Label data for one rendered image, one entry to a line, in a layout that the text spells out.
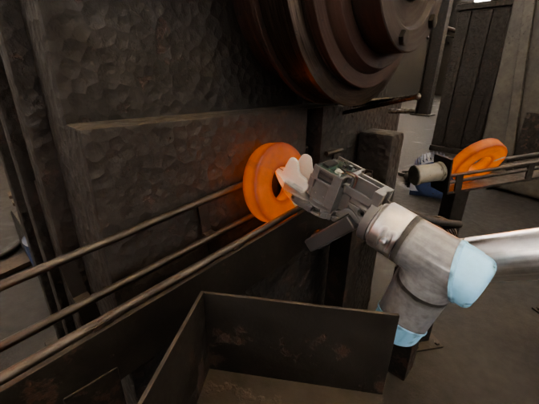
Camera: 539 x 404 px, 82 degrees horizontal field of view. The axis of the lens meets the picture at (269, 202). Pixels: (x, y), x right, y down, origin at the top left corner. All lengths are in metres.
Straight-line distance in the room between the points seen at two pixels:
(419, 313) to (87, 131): 0.49
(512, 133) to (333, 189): 2.92
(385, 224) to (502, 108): 2.98
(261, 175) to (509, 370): 1.18
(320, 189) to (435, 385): 0.94
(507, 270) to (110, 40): 0.65
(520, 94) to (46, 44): 3.19
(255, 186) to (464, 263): 0.32
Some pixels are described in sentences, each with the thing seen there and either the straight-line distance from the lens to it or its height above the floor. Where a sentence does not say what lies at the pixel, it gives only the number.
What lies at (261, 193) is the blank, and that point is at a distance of 0.54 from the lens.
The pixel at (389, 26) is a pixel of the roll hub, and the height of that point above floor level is 1.01.
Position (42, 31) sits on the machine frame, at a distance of 0.50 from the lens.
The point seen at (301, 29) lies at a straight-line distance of 0.53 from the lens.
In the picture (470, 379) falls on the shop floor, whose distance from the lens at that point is 1.38.
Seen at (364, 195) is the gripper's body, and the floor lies 0.77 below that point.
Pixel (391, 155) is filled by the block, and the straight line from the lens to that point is 0.88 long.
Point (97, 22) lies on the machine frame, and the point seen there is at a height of 1.00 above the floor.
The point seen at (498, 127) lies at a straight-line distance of 3.41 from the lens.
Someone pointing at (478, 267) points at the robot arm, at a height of 0.73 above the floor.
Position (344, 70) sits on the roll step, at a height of 0.94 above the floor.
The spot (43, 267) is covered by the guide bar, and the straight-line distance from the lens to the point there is 0.47.
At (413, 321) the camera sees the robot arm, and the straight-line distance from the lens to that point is 0.51.
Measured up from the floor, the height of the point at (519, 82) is 0.91.
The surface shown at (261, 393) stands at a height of 0.61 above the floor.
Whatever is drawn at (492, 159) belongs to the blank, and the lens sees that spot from 1.13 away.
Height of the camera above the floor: 0.94
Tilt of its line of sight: 22 degrees down
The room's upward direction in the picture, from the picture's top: 1 degrees clockwise
